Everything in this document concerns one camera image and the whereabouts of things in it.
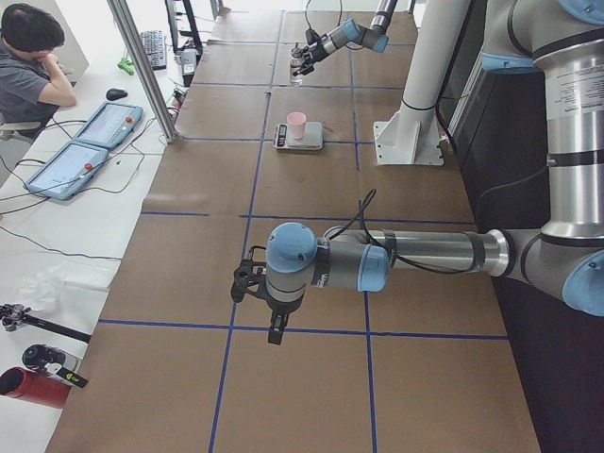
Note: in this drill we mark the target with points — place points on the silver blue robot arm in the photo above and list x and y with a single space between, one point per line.
563 40
363 33

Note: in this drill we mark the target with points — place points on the white digital kitchen scale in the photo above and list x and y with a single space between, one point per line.
311 141

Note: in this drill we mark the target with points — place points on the clear glass sauce bottle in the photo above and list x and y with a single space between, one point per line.
296 64

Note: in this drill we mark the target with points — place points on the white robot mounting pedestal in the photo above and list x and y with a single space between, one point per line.
411 136

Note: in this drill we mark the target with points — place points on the black tripod tool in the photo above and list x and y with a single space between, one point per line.
15 315

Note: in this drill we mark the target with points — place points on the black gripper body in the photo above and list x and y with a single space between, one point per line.
281 308
316 49

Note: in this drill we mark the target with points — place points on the aluminium frame post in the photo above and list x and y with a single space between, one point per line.
130 34

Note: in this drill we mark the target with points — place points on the far blue teach pendant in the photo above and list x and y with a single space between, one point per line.
109 125

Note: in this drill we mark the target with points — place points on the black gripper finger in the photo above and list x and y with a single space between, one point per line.
281 324
274 330

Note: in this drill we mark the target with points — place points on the green plastic toy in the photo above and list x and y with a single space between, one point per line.
126 65

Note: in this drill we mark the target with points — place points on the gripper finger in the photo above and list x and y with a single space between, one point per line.
297 71
308 66

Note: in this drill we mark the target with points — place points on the black keyboard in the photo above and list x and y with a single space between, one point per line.
154 47

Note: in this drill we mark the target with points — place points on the crumpled clear plastic bag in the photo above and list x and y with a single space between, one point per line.
40 291

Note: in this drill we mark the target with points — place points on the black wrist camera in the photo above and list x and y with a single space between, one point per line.
249 277
311 36

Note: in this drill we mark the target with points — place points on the red cylinder can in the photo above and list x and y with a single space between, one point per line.
23 384

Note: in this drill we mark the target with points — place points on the blue teach pendant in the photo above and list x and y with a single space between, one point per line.
109 125
68 171

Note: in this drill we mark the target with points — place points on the near blue teach pendant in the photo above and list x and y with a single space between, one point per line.
68 171

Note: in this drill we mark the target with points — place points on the black computer mouse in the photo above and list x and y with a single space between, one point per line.
114 94

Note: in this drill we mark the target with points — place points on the seated person grey shirt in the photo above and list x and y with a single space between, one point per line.
33 83

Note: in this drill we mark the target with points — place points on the black cylinder device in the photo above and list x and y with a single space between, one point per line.
54 363

